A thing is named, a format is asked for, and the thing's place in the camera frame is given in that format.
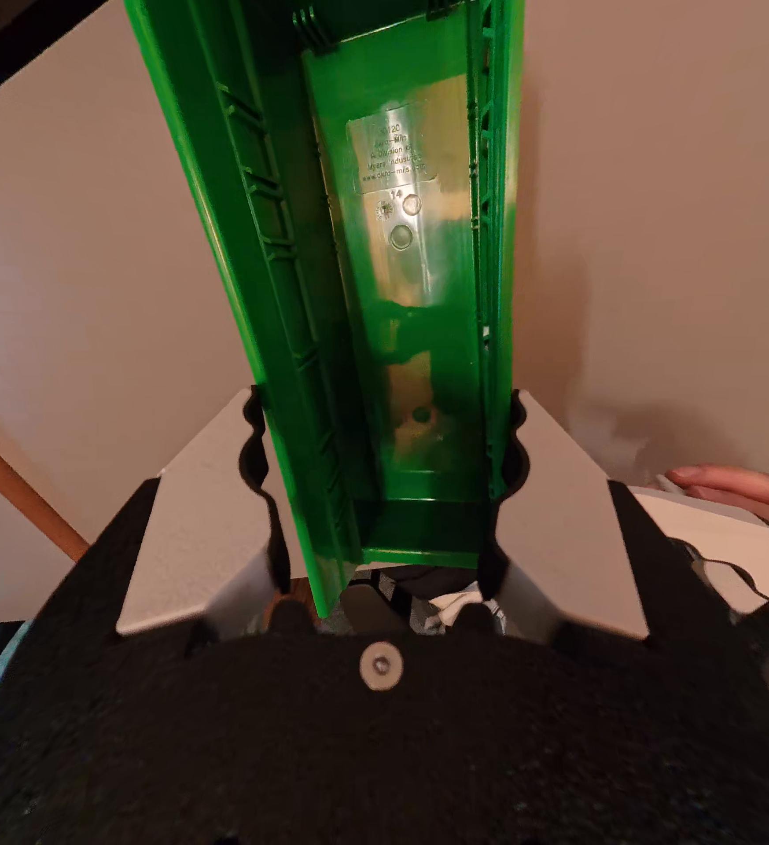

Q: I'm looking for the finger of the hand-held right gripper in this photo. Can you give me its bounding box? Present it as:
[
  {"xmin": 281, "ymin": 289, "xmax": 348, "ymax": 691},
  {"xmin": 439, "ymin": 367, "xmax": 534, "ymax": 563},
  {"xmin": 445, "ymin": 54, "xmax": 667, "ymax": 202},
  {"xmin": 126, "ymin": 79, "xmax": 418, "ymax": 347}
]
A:
[{"xmin": 629, "ymin": 486, "xmax": 769, "ymax": 603}]

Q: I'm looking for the person's right hand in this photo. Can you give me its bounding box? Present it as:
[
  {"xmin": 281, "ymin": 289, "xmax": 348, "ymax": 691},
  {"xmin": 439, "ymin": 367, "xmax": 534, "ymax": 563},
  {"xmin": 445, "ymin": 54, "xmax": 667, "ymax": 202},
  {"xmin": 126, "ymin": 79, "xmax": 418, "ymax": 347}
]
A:
[{"xmin": 665, "ymin": 463, "xmax": 769, "ymax": 533}]

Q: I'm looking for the green plastic bin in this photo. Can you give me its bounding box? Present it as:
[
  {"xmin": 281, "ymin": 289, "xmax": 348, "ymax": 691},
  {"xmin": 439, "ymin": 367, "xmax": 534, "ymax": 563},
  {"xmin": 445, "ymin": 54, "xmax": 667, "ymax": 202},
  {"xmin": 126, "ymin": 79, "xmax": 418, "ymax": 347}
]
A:
[{"xmin": 123, "ymin": 0, "xmax": 527, "ymax": 619}]

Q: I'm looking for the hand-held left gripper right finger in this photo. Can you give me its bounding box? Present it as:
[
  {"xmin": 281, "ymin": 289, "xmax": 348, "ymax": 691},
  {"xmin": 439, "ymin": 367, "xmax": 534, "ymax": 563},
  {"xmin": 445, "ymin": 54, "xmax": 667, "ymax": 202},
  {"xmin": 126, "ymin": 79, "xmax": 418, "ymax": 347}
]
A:
[{"xmin": 478, "ymin": 389, "xmax": 651, "ymax": 643}]

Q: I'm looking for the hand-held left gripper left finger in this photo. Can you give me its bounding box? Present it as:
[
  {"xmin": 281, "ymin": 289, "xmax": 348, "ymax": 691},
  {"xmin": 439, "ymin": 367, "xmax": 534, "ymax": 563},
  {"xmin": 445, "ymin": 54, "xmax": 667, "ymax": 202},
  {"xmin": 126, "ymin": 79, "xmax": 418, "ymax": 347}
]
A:
[{"xmin": 115, "ymin": 387, "xmax": 291, "ymax": 640}]

